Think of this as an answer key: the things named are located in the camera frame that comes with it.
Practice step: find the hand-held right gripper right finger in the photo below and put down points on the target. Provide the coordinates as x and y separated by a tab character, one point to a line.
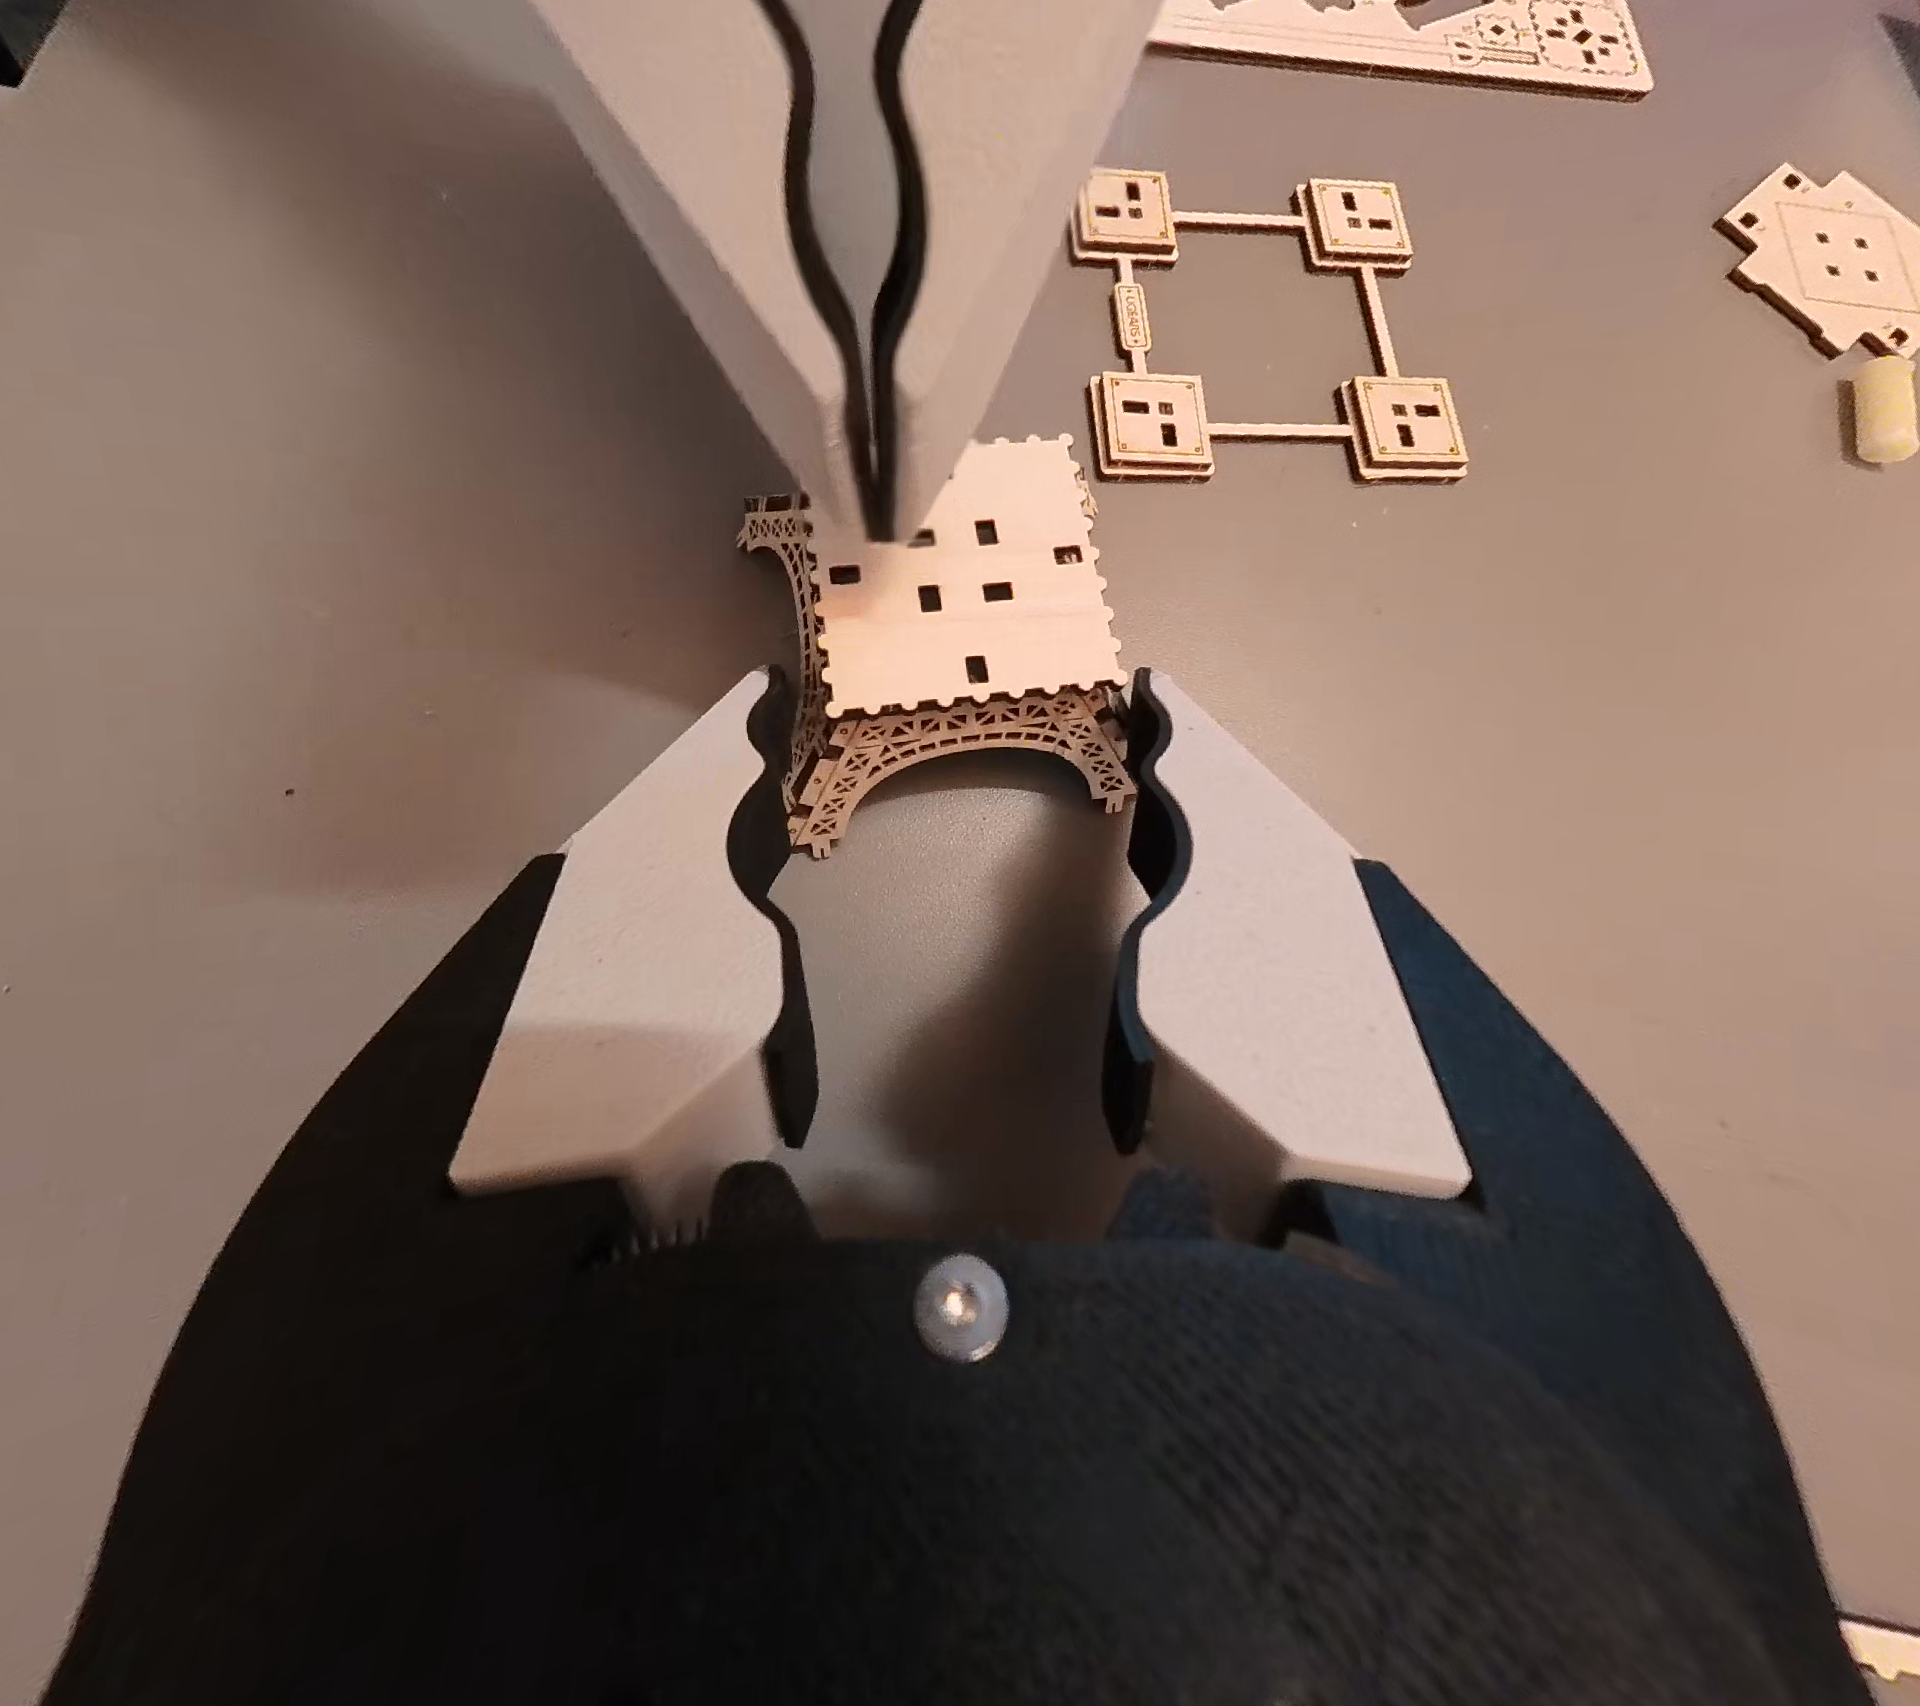
1290	986

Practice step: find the wooden parts sheet with window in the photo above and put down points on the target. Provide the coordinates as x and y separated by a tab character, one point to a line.
1883	1653

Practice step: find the small pale wax stick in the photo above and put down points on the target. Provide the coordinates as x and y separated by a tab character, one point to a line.
1883	415

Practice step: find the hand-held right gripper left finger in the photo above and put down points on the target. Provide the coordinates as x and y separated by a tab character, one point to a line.
630	986

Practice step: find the wooden tower base model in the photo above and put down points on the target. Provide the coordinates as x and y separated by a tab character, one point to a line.
900	656

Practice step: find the wooden cross-shaped plate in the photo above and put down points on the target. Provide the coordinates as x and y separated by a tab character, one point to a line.
1770	236

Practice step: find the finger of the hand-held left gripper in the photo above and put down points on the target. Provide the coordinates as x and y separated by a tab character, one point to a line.
630	10
1050	10

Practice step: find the wooden four-square connector frame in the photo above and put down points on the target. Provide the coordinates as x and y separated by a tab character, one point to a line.
1119	394

